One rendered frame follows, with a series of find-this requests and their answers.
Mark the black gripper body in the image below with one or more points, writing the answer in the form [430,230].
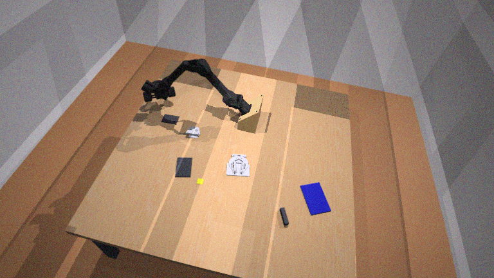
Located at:
[171,93]

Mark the blue rectangular plate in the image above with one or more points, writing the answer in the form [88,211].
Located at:
[315,198]

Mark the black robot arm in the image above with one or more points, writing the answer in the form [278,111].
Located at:
[159,87]

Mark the black flat bar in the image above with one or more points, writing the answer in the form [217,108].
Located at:
[284,216]

